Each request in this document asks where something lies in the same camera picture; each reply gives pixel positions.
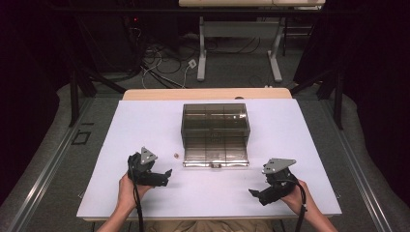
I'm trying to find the dark device with red light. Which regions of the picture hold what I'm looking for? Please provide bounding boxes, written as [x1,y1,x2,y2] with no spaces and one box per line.
[124,14,144,33]

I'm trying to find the smoky transparent drawer box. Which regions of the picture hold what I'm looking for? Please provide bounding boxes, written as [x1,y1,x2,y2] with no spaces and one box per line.
[180,102,251,150]

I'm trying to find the person's right hand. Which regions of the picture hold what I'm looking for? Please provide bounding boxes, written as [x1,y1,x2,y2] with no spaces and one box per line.
[279,179,312,217]

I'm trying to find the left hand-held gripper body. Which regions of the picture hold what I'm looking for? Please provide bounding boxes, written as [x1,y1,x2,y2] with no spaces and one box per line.
[127,146,170,189]

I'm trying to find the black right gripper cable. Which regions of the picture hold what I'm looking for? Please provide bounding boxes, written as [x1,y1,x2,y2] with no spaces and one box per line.
[283,178,308,232]

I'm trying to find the white desk frame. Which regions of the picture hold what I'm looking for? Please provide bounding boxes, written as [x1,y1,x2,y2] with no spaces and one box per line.
[178,0,327,83]

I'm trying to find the person's left hand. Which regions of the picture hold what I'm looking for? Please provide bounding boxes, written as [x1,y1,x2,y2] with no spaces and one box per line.
[117,173,154,213]

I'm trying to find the black curtain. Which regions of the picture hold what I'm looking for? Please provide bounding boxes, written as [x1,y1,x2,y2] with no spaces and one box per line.
[0,0,72,207]
[322,0,410,207]

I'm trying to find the black metal stand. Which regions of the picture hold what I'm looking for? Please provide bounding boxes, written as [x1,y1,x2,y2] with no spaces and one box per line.
[289,66,344,131]
[68,62,128,129]

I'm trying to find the white floor cable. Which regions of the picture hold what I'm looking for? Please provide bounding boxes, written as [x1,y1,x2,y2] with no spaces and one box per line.
[182,66,193,89]

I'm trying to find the aluminium floor rail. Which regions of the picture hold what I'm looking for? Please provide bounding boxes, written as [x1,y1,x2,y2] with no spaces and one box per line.
[6,98,95,232]
[321,99,394,232]

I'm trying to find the white table board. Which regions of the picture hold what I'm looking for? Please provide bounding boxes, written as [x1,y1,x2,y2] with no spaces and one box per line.
[76,99,342,221]

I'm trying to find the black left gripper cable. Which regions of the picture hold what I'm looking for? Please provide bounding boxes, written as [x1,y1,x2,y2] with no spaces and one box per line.
[128,156,145,232]

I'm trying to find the light wooden table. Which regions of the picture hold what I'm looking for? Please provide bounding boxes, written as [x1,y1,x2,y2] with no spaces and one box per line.
[82,87,335,223]

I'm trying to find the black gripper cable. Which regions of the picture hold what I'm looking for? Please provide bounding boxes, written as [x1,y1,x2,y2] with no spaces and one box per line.
[283,178,308,232]
[128,156,145,232]

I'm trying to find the black floor cable bundle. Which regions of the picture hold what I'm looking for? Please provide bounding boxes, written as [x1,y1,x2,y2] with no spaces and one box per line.
[129,25,201,90]

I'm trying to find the person's khaki trousers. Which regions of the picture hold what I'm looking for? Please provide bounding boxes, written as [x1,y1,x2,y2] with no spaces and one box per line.
[146,219,275,232]

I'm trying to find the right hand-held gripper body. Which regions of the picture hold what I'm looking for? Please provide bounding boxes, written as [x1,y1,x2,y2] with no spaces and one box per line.
[258,158,298,207]

